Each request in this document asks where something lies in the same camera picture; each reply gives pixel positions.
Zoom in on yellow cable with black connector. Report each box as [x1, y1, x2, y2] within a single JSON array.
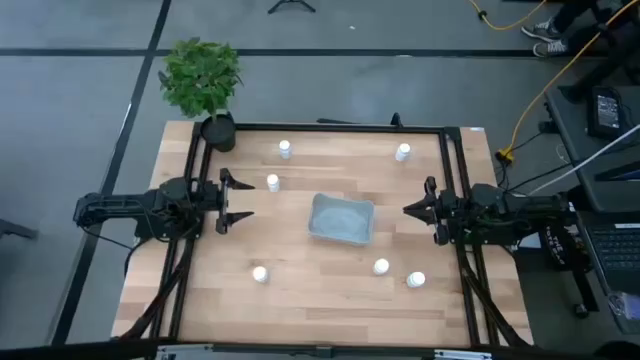
[[468, 0, 549, 32]]

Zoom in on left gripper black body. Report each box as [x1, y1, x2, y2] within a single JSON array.
[[197, 168, 232, 235]]

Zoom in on black stand foot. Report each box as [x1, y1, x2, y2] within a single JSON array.
[[0, 218, 39, 241]]

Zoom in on black tripod legs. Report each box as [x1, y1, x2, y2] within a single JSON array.
[[267, 0, 317, 15]]

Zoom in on green plant in black pot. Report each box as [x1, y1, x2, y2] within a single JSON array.
[[157, 36, 245, 154]]

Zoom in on black aluminium table frame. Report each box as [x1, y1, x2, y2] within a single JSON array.
[[119, 112, 534, 351]]

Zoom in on grey plastic basket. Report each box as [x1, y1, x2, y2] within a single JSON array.
[[307, 192, 377, 247]]

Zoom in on person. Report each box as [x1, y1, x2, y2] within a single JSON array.
[[519, 0, 609, 59]]

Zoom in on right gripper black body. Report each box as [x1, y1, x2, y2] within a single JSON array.
[[423, 175, 471, 247]]

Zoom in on dark office desk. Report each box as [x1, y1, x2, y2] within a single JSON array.
[[543, 83, 640, 216]]

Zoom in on person's grey sneaker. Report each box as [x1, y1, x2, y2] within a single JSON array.
[[520, 18, 564, 43], [531, 39, 571, 59]]

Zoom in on dark laptop with keyboard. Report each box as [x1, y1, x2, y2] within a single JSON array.
[[582, 222, 640, 296]]

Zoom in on black box white lettering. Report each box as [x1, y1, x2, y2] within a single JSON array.
[[538, 224, 584, 272]]

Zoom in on long yellow extension cable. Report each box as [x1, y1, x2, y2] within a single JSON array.
[[497, 0, 640, 164]]

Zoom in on white cable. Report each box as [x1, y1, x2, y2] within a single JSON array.
[[527, 123, 640, 196]]

